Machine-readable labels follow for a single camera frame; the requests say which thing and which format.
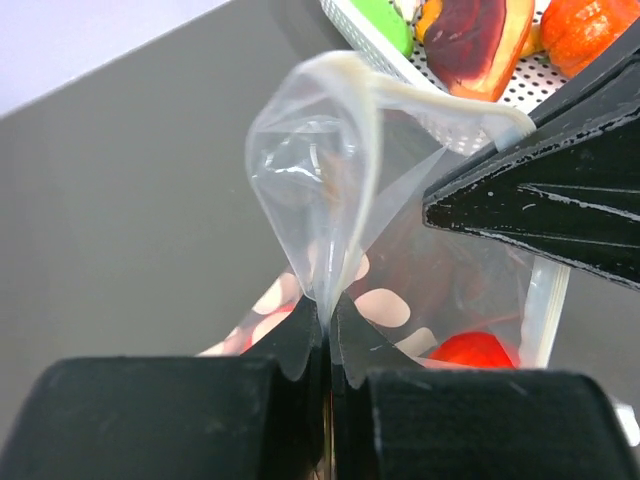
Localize green fake vegetable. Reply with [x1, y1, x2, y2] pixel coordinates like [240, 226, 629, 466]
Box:
[351, 0, 414, 59]

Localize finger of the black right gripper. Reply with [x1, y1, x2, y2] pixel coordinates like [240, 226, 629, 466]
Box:
[422, 34, 640, 201]
[424, 184, 639, 290]

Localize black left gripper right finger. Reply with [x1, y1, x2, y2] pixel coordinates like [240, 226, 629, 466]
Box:
[330, 296, 639, 479]

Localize red yellow fake mango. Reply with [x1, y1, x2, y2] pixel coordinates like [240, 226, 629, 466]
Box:
[428, 331, 520, 369]

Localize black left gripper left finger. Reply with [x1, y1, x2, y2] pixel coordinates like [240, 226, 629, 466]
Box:
[1, 298, 324, 479]

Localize small yellow fake fruit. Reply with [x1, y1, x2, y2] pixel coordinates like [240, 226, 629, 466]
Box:
[520, 24, 544, 58]

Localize fake papaya half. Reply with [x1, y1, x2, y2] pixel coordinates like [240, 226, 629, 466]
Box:
[415, 0, 535, 102]

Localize white perforated plastic basket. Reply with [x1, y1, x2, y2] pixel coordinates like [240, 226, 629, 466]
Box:
[320, 0, 568, 114]

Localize orange fake pumpkin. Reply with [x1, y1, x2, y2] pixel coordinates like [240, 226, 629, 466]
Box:
[540, 0, 639, 78]

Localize clear zip top bag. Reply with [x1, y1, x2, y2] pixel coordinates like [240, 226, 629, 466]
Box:
[209, 51, 570, 368]

